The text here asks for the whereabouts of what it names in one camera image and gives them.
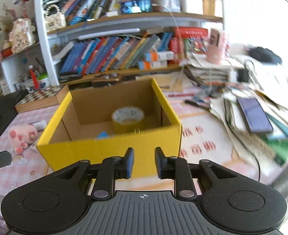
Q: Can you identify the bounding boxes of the wooden chessboard box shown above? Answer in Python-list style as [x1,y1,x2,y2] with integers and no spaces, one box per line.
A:
[15,85,69,113]

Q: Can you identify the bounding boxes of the pink plush toy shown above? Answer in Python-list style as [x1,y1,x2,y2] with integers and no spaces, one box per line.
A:
[8,125,38,155]

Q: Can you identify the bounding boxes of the cream quilted handbag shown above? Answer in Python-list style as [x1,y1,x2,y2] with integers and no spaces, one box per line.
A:
[45,4,66,33]

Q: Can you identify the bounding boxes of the row of leaning books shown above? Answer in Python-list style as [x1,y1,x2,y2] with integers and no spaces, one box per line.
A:
[59,32,174,76]

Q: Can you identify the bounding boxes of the yellow tape roll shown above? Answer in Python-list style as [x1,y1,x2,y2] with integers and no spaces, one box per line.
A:
[112,106,145,134]

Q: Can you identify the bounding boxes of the black Yamaha keyboard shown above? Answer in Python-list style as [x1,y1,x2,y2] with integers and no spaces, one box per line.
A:
[0,90,29,136]

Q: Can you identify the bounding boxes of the floral ceramic ornament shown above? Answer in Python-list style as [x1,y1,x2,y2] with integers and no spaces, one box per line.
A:
[8,18,36,54]

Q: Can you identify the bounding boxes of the yellow cardboard box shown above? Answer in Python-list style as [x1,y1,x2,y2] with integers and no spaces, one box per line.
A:
[37,79,182,178]

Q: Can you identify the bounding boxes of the black cap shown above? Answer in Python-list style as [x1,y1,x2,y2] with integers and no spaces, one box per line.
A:
[248,47,282,64]

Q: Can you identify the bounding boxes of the white jar green lid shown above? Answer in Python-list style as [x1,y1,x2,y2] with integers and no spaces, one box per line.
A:
[37,74,51,89]

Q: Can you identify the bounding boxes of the phone on shelf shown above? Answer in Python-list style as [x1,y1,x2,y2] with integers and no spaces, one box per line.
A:
[120,0,152,14]

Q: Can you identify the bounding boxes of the smartphone on papers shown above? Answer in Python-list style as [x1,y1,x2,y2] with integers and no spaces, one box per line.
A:
[236,97,273,134]

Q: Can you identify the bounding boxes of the white bookshelf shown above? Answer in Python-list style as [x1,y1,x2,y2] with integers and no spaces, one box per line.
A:
[0,0,224,89]

